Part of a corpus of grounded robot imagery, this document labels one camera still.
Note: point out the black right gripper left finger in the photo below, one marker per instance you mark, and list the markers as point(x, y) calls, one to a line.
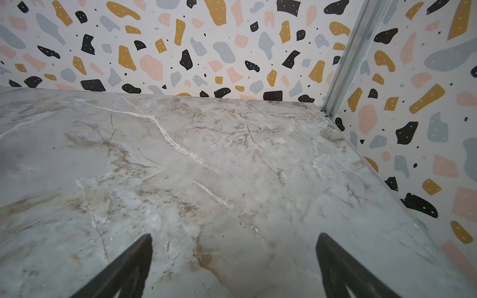
point(125, 277)

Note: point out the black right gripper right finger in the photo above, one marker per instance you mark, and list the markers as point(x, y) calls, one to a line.
point(343, 275)

